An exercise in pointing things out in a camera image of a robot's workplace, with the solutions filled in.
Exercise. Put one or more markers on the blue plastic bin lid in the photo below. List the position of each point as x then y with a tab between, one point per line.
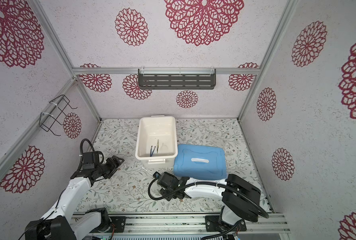
200	162

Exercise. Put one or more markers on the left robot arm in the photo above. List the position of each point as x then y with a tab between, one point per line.
56	223

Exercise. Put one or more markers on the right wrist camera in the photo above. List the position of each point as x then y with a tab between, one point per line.
156	175

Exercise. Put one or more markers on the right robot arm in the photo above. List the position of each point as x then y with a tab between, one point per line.
240	198

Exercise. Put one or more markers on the black wire wall rack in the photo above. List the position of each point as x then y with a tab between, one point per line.
48	118

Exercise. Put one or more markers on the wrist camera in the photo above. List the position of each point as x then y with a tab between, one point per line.
156	175
91	160

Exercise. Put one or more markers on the grey wall shelf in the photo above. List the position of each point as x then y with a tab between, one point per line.
177	79

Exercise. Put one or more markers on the white plastic storage bin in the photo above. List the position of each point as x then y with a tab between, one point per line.
149	131

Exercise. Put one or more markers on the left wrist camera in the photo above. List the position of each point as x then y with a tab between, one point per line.
91	160

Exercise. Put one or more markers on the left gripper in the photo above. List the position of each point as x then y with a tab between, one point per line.
115	163

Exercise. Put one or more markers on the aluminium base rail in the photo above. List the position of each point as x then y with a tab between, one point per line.
197	224

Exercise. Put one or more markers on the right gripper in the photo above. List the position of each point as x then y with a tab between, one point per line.
167	197

